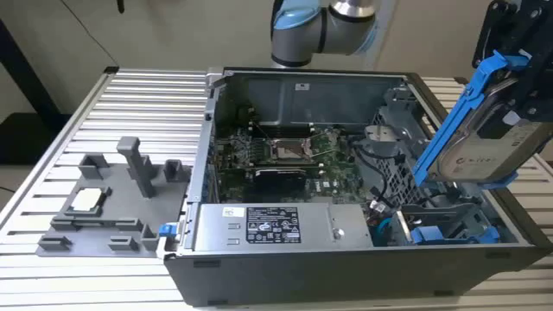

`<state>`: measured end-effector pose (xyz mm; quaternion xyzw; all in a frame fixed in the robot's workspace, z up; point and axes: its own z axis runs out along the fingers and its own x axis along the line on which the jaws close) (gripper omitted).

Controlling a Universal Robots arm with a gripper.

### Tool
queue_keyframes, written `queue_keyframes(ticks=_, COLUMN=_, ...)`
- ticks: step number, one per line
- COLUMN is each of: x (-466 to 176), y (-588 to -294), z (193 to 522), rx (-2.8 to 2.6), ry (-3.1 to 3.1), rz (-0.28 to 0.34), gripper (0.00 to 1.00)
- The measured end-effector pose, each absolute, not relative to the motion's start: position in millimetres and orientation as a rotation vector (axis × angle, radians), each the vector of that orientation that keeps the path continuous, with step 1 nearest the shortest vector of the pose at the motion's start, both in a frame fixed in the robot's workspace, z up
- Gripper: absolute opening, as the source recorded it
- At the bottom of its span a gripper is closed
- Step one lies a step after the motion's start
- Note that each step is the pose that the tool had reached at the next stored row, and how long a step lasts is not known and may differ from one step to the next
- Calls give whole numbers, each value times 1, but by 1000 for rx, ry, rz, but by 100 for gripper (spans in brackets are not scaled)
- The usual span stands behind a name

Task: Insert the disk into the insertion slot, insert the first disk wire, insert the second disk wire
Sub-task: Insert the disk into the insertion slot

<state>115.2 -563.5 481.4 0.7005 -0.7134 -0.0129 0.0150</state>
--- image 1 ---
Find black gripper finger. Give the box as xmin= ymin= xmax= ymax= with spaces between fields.
xmin=514 ymin=48 xmax=553 ymax=124
xmin=472 ymin=0 xmax=516 ymax=69

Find CPU socket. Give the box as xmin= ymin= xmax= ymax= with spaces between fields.
xmin=264 ymin=137 xmax=313 ymax=162

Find blue empty disk carrier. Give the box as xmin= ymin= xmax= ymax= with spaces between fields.
xmin=409 ymin=225 xmax=500 ymax=244

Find grey parts rack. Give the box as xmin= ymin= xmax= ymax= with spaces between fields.
xmin=37 ymin=136 xmax=195 ymax=259

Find black RAM slots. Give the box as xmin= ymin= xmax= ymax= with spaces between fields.
xmin=252 ymin=122 xmax=314 ymax=138

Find black furniture frame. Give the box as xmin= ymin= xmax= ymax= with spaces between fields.
xmin=0 ymin=18 xmax=72 ymax=166

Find blue wire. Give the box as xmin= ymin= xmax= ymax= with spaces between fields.
xmin=373 ymin=216 xmax=394 ymax=243

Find grey metal disk bay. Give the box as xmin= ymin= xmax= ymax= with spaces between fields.
xmin=362 ymin=86 xmax=485 ymax=208

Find black graphics card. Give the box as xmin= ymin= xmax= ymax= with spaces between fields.
xmin=252 ymin=166 xmax=308 ymax=195

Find black open PC case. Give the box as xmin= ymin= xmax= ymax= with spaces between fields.
xmin=163 ymin=66 xmax=553 ymax=308

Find silver CPU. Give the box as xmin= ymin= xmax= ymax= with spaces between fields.
xmin=71 ymin=187 xmax=108 ymax=211

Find silver power supply unit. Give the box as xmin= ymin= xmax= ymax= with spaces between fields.
xmin=193 ymin=203 xmax=374 ymax=253

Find black disk wire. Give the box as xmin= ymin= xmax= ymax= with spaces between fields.
xmin=350 ymin=141 xmax=385 ymax=210
xmin=358 ymin=152 xmax=390 ymax=213

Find hard disk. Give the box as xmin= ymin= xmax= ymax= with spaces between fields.
xmin=412 ymin=50 xmax=553 ymax=191

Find green motherboard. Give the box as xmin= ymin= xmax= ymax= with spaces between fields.
xmin=215 ymin=124 xmax=377 ymax=205

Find dark grey metal shroud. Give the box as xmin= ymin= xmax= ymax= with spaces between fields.
xmin=246 ymin=78 xmax=392 ymax=126

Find blue case latch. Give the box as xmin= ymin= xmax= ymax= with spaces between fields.
xmin=159 ymin=222 xmax=179 ymax=240

